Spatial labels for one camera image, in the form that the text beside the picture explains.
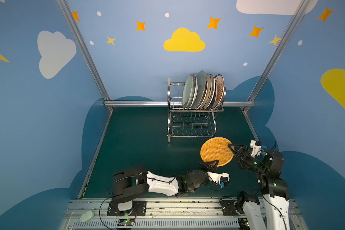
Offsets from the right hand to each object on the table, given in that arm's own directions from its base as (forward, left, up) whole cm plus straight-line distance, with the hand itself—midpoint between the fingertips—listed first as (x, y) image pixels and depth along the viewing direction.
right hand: (232, 148), depth 71 cm
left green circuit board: (-33, +52, -23) cm, 66 cm away
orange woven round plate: (+2, +7, -5) cm, 9 cm away
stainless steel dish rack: (+31, +25, -19) cm, 44 cm away
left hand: (-6, +7, -2) cm, 9 cm away
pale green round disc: (-32, +72, -20) cm, 81 cm away
